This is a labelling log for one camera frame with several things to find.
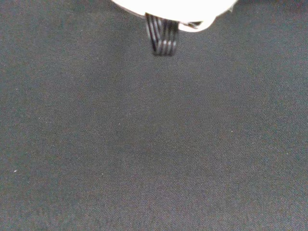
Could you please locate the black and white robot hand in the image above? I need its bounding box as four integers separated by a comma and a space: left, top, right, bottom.
110, 0, 239, 57

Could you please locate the black bench cloth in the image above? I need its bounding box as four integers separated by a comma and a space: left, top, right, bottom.
0, 0, 308, 231

